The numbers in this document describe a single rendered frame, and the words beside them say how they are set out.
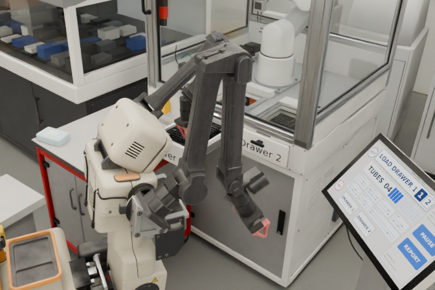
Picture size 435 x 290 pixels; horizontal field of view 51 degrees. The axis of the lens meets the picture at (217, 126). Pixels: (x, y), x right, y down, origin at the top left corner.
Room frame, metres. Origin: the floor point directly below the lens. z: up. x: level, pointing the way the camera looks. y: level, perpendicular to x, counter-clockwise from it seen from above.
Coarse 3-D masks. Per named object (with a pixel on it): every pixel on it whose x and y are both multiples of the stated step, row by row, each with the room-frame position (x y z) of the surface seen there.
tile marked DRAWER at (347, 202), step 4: (344, 192) 1.33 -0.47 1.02; (340, 196) 1.33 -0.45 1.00; (344, 196) 1.32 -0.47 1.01; (348, 196) 1.30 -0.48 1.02; (340, 200) 1.31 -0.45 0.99; (344, 200) 1.30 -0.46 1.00; (348, 200) 1.29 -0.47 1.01; (352, 200) 1.28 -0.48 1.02; (340, 204) 1.30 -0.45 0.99; (344, 204) 1.29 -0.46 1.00; (348, 204) 1.28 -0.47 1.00; (352, 204) 1.27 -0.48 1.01; (356, 204) 1.26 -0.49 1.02; (344, 208) 1.27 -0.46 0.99; (348, 208) 1.26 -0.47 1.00; (352, 208) 1.25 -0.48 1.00; (356, 208) 1.24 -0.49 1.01; (348, 212) 1.25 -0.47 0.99; (352, 212) 1.24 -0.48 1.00
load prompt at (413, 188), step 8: (384, 152) 1.37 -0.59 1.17; (376, 160) 1.36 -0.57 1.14; (384, 160) 1.34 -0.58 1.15; (392, 160) 1.32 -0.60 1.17; (384, 168) 1.31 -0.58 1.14; (392, 168) 1.29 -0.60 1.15; (400, 168) 1.27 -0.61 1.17; (392, 176) 1.26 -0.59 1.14; (400, 176) 1.25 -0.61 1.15; (408, 176) 1.23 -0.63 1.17; (400, 184) 1.22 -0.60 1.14; (408, 184) 1.20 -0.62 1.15; (416, 184) 1.18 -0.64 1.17; (408, 192) 1.18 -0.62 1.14; (416, 192) 1.16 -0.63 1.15; (424, 192) 1.14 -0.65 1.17; (416, 200) 1.14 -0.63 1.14; (424, 200) 1.12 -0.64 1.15; (432, 200) 1.11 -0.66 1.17; (424, 208) 1.10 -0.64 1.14
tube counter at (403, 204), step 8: (384, 184) 1.26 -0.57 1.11; (392, 184) 1.24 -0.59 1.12; (384, 192) 1.23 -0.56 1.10; (392, 192) 1.21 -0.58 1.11; (400, 192) 1.19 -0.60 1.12; (392, 200) 1.19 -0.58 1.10; (400, 200) 1.17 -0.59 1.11; (408, 200) 1.15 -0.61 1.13; (400, 208) 1.15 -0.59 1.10; (408, 208) 1.13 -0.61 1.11; (416, 208) 1.11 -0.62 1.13; (408, 216) 1.11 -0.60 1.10; (416, 216) 1.09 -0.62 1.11
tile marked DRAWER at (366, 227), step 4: (360, 212) 1.22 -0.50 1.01; (356, 216) 1.22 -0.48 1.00; (360, 216) 1.21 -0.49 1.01; (364, 216) 1.20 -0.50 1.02; (352, 220) 1.21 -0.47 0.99; (356, 220) 1.20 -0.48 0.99; (360, 220) 1.20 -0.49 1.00; (364, 220) 1.18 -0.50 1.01; (368, 220) 1.18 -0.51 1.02; (356, 224) 1.19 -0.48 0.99; (360, 224) 1.18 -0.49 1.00; (364, 224) 1.17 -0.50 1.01; (368, 224) 1.16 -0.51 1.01; (372, 224) 1.16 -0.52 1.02; (360, 228) 1.17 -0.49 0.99; (364, 228) 1.16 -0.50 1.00; (368, 228) 1.15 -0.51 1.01; (372, 228) 1.14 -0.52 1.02; (364, 232) 1.15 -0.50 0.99; (368, 232) 1.14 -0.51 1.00; (364, 236) 1.13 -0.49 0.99
